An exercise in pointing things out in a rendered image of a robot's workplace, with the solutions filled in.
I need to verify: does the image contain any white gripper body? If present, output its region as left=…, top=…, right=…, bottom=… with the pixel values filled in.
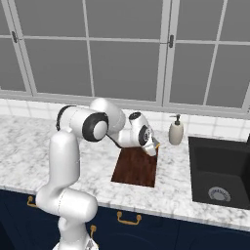
left=143, top=138, right=161, bottom=158

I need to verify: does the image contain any dark wooden cutting board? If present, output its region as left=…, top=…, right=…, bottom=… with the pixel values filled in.
left=110, top=146, right=160, bottom=188

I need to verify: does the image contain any beige soap dispenser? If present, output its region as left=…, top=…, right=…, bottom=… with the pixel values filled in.
left=168, top=113, right=185, bottom=146

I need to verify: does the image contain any black sink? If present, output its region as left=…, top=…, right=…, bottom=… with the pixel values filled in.
left=187, top=135, right=250, bottom=211

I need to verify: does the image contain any navy cupboard front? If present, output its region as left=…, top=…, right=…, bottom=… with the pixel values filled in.
left=0, top=188, right=63, bottom=250
left=178, top=220, right=250, bottom=250
left=85, top=205, right=181, bottom=250

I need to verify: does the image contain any grey framed window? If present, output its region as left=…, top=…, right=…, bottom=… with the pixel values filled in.
left=0, top=0, right=250, bottom=115

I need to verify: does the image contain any gold cupboard handle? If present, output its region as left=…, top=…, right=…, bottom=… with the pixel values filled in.
left=26, top=194, right=39, bottom=209
left=116, top=210, right=143, bottom=227
left=89, top=224, right=99, bottom=240

